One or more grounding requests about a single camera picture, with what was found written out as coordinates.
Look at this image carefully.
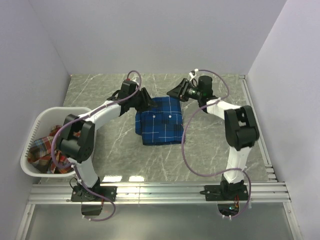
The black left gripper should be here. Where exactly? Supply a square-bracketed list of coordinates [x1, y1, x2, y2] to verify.
[129, 88, 158, 114]

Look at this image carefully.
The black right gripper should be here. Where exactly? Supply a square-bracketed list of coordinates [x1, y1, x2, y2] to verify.
[166, 79, 202, 103]

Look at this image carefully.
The blue plaid long sleeve shirt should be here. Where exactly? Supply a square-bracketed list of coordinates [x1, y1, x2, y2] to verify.
[135, 96, 184, 146]

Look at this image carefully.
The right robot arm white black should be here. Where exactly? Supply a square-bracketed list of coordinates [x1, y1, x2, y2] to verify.
[167, 75, 260, 201]

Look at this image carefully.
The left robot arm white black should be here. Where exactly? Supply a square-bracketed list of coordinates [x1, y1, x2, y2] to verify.
[55, 80, 157, 201]

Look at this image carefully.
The white plastic laundry basket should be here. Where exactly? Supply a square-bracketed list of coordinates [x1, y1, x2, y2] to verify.
[20, 106, 91, 179]

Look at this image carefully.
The red brown plaid shirt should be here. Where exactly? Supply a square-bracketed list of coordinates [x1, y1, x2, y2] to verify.
[27, 125, 73, 174]

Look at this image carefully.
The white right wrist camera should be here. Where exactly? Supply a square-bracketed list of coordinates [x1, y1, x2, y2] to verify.
[189, 68, 199, 82]

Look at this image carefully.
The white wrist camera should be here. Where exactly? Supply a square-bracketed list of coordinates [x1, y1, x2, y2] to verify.
[126, 77, 139, 84]
[189, 68, 199, 82]

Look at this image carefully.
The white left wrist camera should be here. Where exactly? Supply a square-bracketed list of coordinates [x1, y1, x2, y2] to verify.
[126, 77, 139, 84]

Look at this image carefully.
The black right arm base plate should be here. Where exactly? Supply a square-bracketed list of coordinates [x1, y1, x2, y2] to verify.
[199, 185, 249, 202]

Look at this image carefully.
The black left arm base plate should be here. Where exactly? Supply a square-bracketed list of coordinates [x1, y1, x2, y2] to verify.
[70, 185, 117, 203]

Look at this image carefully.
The aluminium mounting rail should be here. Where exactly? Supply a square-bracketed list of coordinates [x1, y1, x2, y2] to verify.
[27, 182, 291, 205]

